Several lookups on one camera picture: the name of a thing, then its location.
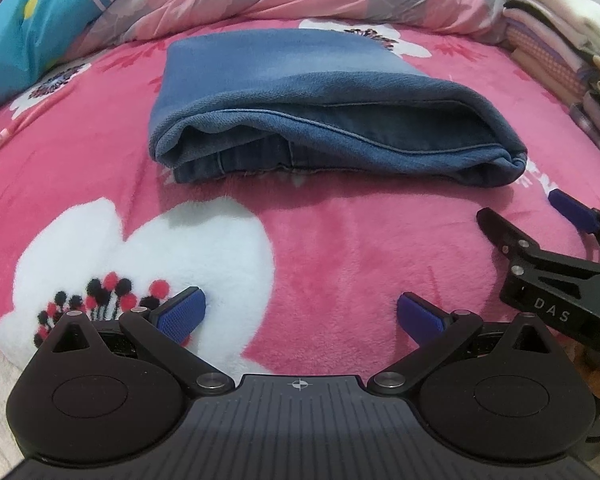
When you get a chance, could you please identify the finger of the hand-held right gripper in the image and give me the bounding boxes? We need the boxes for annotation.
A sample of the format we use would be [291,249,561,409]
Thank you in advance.
[547,188,600,253]
[476,207,600,301]

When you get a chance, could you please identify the pink floral blanket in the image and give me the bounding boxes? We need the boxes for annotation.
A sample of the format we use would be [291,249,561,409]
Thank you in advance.
[0,15,600,391]

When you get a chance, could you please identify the blue jeans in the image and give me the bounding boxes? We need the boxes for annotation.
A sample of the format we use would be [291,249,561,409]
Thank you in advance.
[147,27,528,188]

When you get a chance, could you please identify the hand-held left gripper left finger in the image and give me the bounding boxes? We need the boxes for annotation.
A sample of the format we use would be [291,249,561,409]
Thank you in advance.
[51,286,235,397]

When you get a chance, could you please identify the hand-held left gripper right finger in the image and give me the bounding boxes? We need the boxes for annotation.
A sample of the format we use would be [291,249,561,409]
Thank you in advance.
[367,291,548,397]

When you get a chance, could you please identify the stack of folded clothes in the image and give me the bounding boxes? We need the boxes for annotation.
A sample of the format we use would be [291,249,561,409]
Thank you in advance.
[502,0,600,171]

